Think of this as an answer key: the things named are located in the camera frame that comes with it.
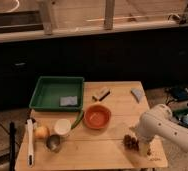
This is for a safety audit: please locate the dark grape bunch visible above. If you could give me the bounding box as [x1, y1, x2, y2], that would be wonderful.
[123, 134, 139, 153]

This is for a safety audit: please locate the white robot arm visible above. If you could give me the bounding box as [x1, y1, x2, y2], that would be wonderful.
[131, 104, 188, 156]

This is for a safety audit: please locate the red bowl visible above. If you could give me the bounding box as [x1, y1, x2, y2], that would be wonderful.
[83, 104, 111, 129]

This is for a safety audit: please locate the green bin with items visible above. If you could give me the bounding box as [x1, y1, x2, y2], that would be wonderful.
[172, 102, 188, 131]

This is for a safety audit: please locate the grey blue triangular cloth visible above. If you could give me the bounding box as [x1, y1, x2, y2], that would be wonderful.
[131, 88, 144, 103]

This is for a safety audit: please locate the dark blue box on floor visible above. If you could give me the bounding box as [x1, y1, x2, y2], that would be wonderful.
[168, 86, 188, 101]

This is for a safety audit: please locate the wooden black block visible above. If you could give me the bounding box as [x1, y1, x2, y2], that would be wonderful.
[92, 87, 110, 101]

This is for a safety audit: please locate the green chili pepper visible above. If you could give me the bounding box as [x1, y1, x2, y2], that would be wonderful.
[71, 110, 84, 129]

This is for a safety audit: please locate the white cup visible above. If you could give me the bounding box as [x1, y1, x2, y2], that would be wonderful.
[54, 119, 71, 137]

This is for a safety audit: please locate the grey blue sponge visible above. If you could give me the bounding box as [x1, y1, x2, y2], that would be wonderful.
[60, 96, 78, 106]

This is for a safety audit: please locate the metal cup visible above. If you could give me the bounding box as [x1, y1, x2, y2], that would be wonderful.
[46, 134, 61, 152]

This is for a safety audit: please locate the green plastic tray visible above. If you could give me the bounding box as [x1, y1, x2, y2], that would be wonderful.
[29, 76, 84, 112]

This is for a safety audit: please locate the black pole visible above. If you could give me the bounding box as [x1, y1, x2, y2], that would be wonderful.
[9, 122, 15, 171]

